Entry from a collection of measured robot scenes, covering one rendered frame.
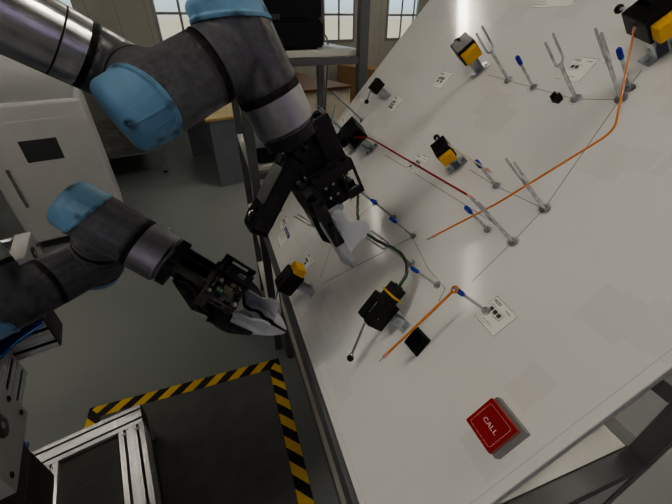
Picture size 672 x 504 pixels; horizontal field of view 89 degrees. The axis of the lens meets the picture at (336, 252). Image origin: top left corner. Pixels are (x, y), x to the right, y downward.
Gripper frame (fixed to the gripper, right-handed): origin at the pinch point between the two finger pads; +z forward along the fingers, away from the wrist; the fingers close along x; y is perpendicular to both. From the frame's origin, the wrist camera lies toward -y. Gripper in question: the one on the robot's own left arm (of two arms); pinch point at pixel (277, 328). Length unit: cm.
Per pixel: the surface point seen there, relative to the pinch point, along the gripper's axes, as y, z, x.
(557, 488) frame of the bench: 8, 62, -3
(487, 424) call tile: 20.6, 26.8, -4.1
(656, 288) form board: 40, 31, 14
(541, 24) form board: 37, 14, 76
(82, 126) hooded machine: -206, -147, 131
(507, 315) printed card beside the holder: 22.7, 26.8, 12.5
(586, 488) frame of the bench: 11, 67, -1
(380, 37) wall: -304, 5, 762
